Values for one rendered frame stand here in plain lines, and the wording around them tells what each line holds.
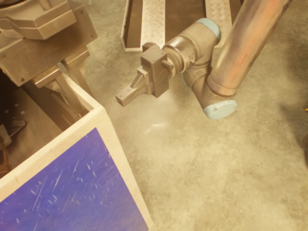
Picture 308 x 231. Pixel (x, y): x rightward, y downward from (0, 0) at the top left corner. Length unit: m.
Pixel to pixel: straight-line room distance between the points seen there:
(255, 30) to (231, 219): 0.92
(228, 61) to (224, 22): 1.48
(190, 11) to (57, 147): 2.03
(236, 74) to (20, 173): 0.50
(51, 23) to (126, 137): 1.22
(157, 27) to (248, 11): 1.52
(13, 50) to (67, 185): 0.22
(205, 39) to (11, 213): 0.58
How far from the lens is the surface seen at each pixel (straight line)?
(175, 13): 2.27
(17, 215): 0.43
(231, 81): 0.66
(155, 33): 2.03
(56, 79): 0.39
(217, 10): 2.18
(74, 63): 0.39
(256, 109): 1.60
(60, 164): 0.39
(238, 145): 1.44
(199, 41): 0.70
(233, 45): 0.61
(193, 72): 0.78
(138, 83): 0.62
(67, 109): 0.57
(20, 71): 0.36
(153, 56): 0.61
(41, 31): 0.28
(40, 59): 0.36
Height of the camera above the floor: 1.24
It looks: 54 degrees down
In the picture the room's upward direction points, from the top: 9 degrees counter-clockwise
